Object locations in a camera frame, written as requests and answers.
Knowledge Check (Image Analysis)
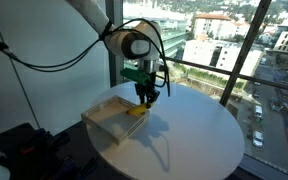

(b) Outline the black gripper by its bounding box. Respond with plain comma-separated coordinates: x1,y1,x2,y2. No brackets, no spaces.
133,82,161,110

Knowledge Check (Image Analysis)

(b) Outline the yellow banana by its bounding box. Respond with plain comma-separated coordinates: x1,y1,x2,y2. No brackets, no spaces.
126,102,155,117

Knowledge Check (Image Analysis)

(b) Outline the clear square glass tray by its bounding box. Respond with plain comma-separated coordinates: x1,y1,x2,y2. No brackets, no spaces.
80,95,151,146

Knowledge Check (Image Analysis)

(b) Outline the round white table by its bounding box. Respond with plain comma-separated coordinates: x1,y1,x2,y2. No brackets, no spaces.
86,79,246,180

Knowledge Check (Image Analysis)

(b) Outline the dark window mullion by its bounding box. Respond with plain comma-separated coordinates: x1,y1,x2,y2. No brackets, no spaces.
218,0,272,108

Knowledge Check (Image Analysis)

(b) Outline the black tool board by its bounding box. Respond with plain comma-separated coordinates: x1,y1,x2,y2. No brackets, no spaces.
0,122,98,180

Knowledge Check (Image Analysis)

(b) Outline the dark horizontal window rail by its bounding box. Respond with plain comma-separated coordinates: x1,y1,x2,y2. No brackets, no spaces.
163,56,288,94

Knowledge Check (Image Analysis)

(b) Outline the blue handled black clamp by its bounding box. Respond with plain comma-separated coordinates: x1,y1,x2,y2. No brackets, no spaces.
55,155,98,180

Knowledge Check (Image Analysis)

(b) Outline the orange handled black clamp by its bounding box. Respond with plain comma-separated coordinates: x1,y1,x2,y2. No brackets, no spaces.
15,128,70,180

